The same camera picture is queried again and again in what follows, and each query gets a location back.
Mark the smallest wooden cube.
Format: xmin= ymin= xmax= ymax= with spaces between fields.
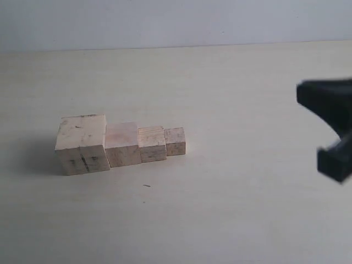
xmin=164 ymin=127 xmax=186 ymax=156

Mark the third largest wooden cube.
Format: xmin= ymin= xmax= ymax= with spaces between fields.
xmin=138 ymin=126 xmax=167 ymax=163

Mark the second largest wooden cube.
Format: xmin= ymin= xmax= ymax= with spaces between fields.
xmin=105 ymin=122 xmax=141 ymax=168

